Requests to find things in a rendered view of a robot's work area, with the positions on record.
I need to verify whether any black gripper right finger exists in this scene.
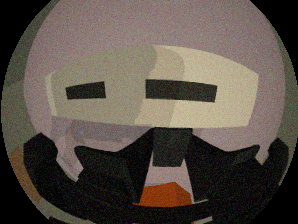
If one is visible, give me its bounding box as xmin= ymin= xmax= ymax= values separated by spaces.
xmin=184 ymin=135 xmax=261 ymax=202

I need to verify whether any black two-prong plug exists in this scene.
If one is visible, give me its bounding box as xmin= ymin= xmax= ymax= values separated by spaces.
xmin=153 ymin=127 xmax=193 ymax=168

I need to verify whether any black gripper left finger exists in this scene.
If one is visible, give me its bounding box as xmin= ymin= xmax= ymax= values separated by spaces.
xmin=74 ymin=128 xmax=154 ymax=204

